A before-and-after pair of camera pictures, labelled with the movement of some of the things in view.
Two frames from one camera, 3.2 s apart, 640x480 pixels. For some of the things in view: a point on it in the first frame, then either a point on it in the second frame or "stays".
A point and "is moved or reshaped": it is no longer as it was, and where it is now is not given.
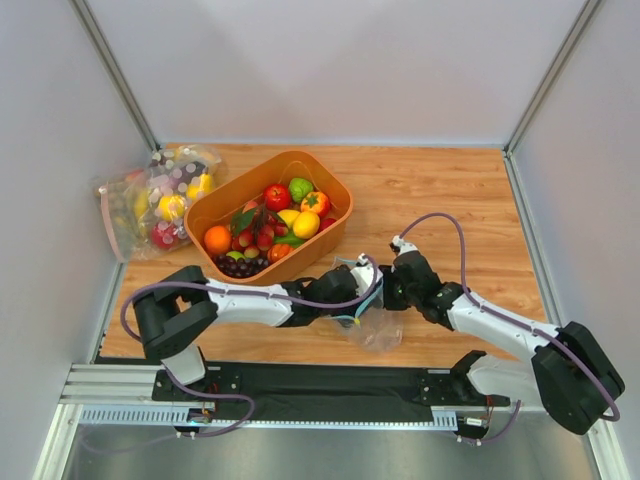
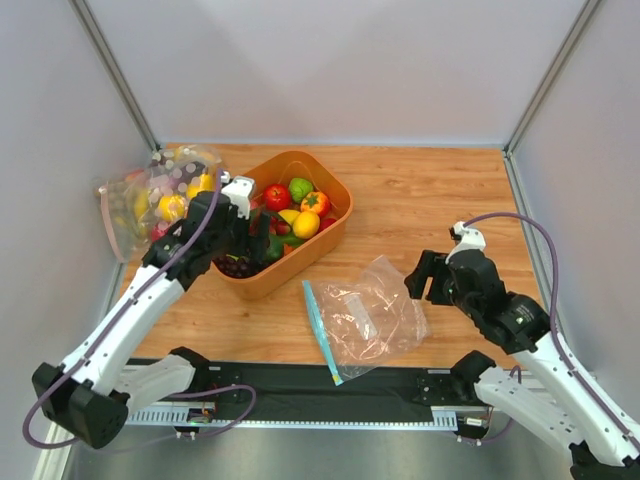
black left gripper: x=347 y=308 to x=248 y=232
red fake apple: x=277 y=197 stays
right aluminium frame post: x=585 y=15 stays
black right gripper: x=393 y=293 to x=439 y=279
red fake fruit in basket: x=324 y=223 stays
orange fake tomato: x=315 y=201 stays
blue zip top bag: x=372 y=326 is moved or reshaped
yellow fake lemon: x=306 y=224 stays
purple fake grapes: x=243 y=267 stays
